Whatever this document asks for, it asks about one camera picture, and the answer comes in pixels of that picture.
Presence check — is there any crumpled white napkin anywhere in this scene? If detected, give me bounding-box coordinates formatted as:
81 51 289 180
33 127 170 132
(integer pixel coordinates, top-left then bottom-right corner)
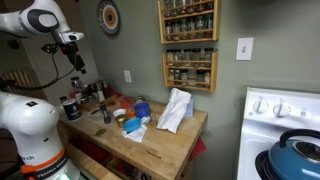
121 116 151 144

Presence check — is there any glass spice jar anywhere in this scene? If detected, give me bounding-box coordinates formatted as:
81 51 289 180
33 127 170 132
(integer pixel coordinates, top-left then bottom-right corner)
182 48 193 68
186 0 196 14
172 20 181 42
166 49 175 67
180 69 189 87
165 21 174 42
203 71 212 88
176 0 187 15
174 49 184 67
179 18 189 41
203 47 214 69
195 15 205 40
162 0 172 18
204 13 214 38
167 68 176 86
191 48 202 69

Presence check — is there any black container with white lid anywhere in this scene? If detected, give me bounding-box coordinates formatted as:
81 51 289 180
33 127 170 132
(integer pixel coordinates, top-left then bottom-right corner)
62 98 82 122

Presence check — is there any white kitchen stove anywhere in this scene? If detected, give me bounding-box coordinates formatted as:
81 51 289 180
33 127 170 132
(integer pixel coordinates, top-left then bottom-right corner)
236 86 320 180

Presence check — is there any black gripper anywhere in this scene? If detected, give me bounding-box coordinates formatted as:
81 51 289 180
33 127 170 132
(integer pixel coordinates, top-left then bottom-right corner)
59 41 88 75

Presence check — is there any steel grinder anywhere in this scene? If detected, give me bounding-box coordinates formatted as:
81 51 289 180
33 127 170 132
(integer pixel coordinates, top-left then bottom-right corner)
94 80 105 93

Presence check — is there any round patterned wall plate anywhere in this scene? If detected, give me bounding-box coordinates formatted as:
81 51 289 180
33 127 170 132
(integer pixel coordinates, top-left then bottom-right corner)
96 0 121 36

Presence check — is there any orange plastic cup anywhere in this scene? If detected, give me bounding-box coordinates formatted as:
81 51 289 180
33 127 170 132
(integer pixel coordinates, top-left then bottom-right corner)
125 107 137 120

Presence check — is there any white wall outlet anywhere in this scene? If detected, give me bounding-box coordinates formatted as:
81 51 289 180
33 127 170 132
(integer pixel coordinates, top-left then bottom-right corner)
123 69 133 84

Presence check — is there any spice bottle with red cap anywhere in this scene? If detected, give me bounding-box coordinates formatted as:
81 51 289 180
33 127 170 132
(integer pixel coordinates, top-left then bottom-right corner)
68 90 83 105

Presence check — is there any blue plastic cup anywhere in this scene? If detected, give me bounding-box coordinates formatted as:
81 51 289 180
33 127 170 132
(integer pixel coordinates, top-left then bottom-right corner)
133 101 152 120

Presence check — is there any white light switch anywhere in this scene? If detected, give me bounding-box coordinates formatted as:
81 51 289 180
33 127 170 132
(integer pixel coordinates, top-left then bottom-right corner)
235 36 255 62

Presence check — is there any white paper bag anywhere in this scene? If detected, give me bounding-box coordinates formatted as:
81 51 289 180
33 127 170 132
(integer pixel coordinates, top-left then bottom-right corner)
156 87 193 135

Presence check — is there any slatted wooden furniture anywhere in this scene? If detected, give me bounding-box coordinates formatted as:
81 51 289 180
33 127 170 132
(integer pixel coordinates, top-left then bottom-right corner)
0 69 36 90

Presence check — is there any red cloth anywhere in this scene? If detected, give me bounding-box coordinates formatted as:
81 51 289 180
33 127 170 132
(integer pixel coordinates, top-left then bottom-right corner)
189 136 208 162

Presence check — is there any spice bottle with black cap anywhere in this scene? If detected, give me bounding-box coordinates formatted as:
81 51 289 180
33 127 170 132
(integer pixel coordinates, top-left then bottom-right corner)
99 101 112 125

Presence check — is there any blue kettle with black handle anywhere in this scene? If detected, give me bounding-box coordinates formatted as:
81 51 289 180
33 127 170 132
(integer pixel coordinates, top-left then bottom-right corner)
266 128 320 180

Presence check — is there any glass jar with grey lid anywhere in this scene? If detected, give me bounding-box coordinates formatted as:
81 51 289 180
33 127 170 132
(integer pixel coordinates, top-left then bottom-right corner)
70 76 84 92

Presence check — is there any jar with gold lid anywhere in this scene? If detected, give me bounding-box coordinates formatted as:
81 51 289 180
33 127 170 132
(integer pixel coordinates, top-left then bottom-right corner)
114 114 128 129

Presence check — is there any red shallow dish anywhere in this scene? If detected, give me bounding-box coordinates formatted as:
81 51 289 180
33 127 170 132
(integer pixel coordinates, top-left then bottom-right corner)
119 98 134 110

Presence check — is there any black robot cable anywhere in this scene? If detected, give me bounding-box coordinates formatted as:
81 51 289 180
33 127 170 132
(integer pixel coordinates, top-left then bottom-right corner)
0 53 77 92

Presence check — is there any wooden spice rack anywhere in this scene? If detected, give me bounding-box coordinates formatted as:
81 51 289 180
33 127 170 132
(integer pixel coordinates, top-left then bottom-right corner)
161 49 219 94
157 0 221 45

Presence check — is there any white patterned bottle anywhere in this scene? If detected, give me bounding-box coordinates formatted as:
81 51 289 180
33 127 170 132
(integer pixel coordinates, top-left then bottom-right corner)
96 89 106 103

